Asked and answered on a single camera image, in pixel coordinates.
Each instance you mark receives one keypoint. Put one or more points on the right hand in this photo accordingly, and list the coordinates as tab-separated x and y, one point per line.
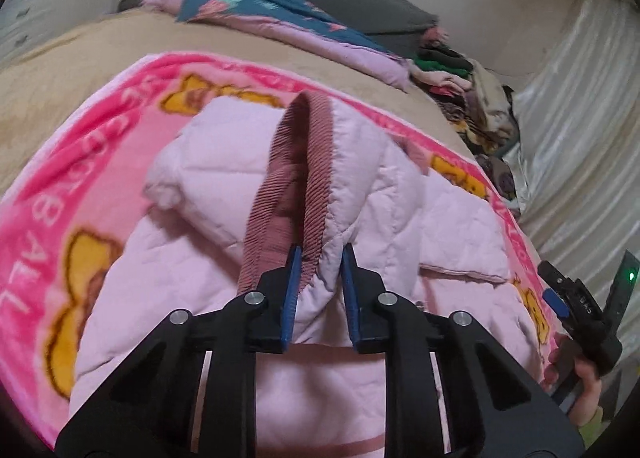
587	403

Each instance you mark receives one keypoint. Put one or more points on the blue floral pink quilt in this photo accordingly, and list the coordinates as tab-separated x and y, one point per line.
298	23

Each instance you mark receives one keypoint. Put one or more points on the white satin curtain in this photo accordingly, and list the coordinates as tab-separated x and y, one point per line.
577	165

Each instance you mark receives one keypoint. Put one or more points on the beige bed cover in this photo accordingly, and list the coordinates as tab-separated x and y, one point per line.
40	89

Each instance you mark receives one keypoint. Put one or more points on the pile of folded clothes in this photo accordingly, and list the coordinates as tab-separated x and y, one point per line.
474	102

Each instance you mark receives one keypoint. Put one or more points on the pink quilted jacket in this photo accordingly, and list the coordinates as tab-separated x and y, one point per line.
229	196

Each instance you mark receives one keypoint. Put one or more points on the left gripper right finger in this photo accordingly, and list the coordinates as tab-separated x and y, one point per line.
452	390

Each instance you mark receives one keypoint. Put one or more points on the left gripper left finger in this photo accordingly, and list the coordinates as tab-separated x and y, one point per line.
188	389

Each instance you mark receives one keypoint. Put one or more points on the pink cartoon fleece blanket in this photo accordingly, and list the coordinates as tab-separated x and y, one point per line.
67	218

